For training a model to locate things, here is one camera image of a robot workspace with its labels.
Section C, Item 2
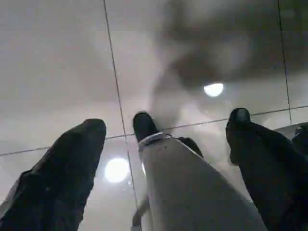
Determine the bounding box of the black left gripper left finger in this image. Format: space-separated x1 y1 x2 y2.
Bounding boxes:
0 119 107 231

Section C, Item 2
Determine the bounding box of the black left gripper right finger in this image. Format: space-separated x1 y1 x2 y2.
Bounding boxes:
226 108 308 231

